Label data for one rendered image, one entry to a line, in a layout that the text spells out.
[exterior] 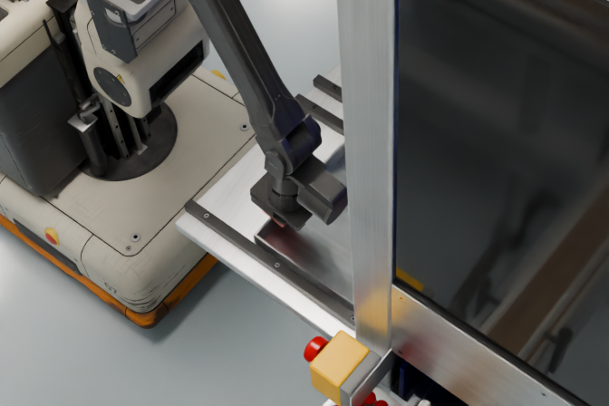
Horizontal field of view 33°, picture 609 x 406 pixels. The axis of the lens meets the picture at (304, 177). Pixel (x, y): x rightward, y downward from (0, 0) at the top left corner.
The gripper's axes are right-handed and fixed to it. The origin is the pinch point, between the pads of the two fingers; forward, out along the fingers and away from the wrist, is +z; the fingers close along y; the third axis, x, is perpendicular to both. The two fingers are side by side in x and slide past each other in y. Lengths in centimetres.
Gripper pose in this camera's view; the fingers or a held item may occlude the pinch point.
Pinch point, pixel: (284, 221)
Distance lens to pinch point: 171.2
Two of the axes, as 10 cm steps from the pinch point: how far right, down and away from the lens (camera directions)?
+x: 6.4, -6.6, 3.9
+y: 7.7, 5.8, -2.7
